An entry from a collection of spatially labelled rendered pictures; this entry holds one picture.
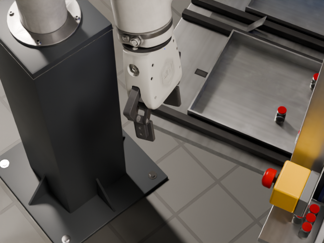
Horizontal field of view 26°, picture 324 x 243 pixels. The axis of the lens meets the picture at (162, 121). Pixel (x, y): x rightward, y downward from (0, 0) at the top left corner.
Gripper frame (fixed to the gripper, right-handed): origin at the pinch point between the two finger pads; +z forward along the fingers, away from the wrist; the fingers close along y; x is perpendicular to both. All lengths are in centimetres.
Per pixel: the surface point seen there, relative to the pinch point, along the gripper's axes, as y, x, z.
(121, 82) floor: 106, 85, 88
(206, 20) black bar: 60, 21, 21
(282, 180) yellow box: 19.1, -13.7, 27.4
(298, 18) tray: 73, 2, 25
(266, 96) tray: 48, 1, 32
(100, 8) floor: 134, 108, 75
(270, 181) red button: 19.6, -11.1, 28.8
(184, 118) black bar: 32.9, 14.8, 30.1
